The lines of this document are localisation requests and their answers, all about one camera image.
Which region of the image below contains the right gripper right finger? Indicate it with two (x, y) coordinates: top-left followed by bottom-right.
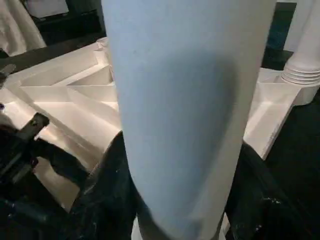
(223, 143), (320, 240)

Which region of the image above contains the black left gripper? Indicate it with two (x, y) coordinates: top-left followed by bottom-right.
(0, 112), (89, 240)

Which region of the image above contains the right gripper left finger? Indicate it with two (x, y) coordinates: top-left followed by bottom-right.
(67, 129), (153, 240)

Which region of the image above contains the white plastic table top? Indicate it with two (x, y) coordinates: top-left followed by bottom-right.
(0, 37), (319, 240)

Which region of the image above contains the white plastic table leg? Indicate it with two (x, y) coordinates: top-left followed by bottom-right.
(279, 0), (320, 87)
(101, 0), (277, 240)

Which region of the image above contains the black work mat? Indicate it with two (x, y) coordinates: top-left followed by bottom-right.
(0, 41), (320, 240)

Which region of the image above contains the dark side cabinet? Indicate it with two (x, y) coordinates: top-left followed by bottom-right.
(34, 9), (107, 46)

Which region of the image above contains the beige cloth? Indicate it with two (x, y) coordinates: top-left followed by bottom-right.
(0, 0), (47, 57)

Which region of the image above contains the white computer case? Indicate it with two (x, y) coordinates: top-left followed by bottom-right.
(29, 0), (70, 19)

